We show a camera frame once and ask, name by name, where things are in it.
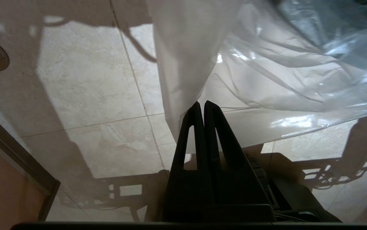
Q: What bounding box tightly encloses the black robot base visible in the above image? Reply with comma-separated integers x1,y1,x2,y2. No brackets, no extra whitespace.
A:
244,153,342,223

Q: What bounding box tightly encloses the dark wooden baseboard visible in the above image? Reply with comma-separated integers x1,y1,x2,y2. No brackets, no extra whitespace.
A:
0,104,61,222

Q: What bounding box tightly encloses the clear plastic trash bag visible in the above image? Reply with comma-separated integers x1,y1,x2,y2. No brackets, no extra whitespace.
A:
145,0,367,150

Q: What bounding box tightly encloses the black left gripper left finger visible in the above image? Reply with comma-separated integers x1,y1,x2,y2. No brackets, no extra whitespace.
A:
162,101,215,222

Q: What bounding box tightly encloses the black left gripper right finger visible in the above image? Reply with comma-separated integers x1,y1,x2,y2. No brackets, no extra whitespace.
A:
204,100,277,222

